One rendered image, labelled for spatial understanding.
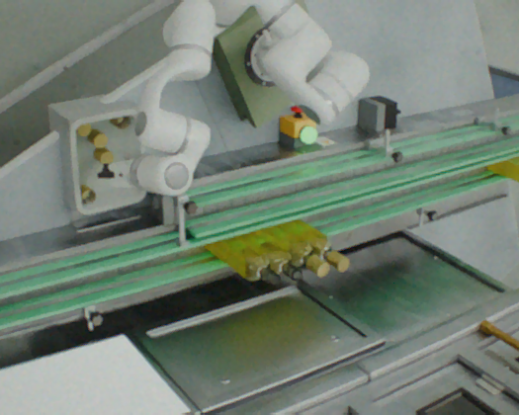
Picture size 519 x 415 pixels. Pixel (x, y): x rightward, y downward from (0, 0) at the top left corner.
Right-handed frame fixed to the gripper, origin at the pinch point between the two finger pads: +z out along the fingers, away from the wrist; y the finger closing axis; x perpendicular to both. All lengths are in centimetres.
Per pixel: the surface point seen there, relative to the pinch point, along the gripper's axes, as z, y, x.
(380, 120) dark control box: 6, 79, 0
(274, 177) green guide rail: -0.8, 38.3, -8.8
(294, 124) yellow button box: 6, 51, 2
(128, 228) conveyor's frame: 7.8, 2.9, -15.0
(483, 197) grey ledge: 9, 126, -31
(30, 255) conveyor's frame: 6.8, -21.7, -15.8
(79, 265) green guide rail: 1.5, -12.2, -19.2
